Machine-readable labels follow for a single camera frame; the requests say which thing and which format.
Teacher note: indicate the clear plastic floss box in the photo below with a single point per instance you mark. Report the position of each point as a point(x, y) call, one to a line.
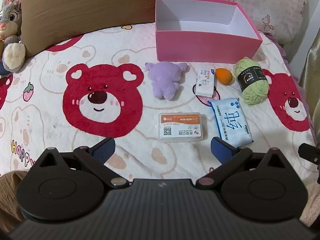
point(180, 127)

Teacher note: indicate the grey bunny plush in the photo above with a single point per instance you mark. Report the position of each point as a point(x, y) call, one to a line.
point(12, 49)

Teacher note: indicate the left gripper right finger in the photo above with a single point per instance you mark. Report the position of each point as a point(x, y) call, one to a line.
point(231, 159)

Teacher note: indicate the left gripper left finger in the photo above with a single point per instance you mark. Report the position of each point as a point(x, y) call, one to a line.
point(93, 159)

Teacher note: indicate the blue wet wipes pack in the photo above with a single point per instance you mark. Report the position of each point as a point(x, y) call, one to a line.
point(231, 122)

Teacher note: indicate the small white tissue pack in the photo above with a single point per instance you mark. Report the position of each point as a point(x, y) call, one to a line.
point(205, 82)

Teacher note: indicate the brown pillow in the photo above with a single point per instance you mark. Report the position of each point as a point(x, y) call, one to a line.
point(47, 22)

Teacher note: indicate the pink cardboard box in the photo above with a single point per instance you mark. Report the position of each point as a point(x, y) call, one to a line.
point(215, 31)

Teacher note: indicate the gold curtain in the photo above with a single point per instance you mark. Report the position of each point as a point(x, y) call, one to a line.
point(310, 81)

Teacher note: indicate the green yarn ball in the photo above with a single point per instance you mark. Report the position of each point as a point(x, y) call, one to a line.
point(252, 81)

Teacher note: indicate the orange makeup sponge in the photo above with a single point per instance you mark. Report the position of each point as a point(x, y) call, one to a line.
point(224, 76)

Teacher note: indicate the bear print blanket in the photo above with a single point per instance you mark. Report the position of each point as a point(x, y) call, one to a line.
point(94, 86)

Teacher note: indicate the purple plush toy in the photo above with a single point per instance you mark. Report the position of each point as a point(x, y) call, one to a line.
point(165, 77)

